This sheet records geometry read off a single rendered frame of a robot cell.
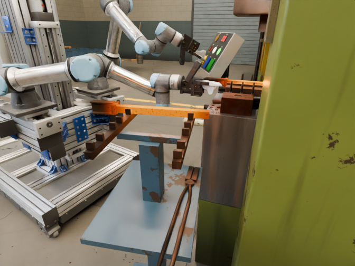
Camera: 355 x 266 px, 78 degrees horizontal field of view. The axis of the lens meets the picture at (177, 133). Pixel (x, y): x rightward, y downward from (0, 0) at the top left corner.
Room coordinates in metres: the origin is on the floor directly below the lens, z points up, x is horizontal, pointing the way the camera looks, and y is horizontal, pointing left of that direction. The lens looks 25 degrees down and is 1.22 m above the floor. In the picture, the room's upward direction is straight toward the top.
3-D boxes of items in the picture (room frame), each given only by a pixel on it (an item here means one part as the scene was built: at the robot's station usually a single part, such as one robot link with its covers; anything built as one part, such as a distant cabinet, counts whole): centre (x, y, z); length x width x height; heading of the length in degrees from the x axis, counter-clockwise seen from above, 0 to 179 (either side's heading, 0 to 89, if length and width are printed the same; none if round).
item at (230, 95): (0.85, -0.24, 0.95); 0.12 x 0.09 x 0.07; 72
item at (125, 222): (0.58, 0.08, 0.70); 0.40 x 0.30 x 0.02; 170
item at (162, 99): (1.13, 0.08, 0.88); 0.11 x 0.08 x 0.11; 4
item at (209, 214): (0.92, -0.43, 0.23); 0.56 x 0.38 x 0.47; 72
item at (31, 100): (1.20, 0.86, 0.87); 0.15 x 0.15 x 0.10
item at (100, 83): (1.61, 0.59, 0.87); 0.15 x 0.15 x 0.10
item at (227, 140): (0.92, -0.43, 0.69); 0.56 x 0.38 x 0.45; 72
